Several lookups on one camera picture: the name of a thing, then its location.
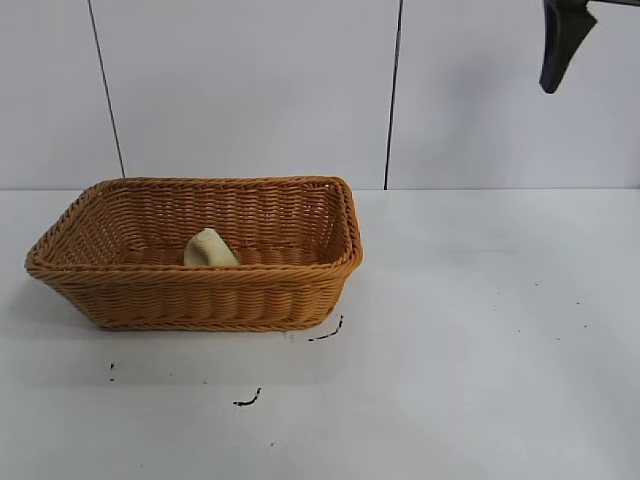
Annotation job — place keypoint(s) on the woven wicker rectangular basket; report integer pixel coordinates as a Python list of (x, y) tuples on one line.
[(200, 300)]

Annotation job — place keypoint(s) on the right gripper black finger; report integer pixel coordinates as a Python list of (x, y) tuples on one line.
[(562, 40)]

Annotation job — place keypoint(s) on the pale yellow egg yolk pastry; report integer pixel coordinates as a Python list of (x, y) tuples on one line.
[(207, 252)]

